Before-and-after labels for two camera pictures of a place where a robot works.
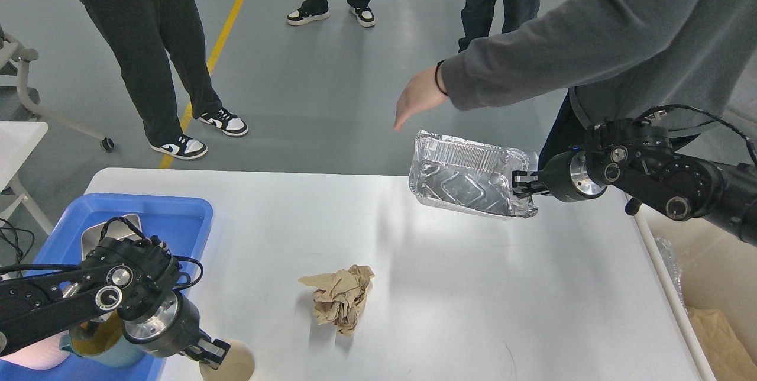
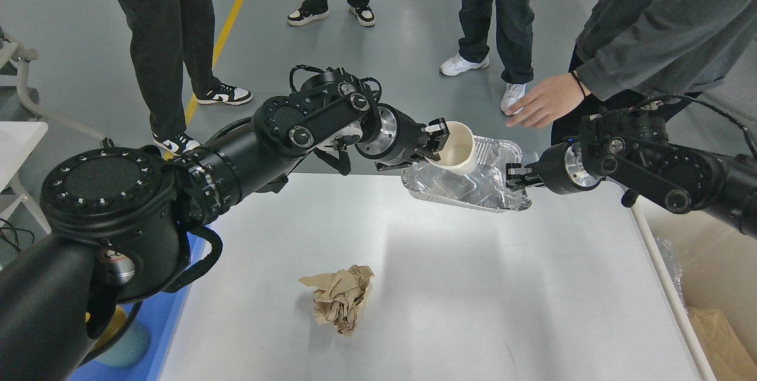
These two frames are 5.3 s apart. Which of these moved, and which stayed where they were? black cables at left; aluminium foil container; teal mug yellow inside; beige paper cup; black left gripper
Moved: black left gripper; beige paper cup
Stayed: black cables at left; teal mug yellow inside; aluminium foil container
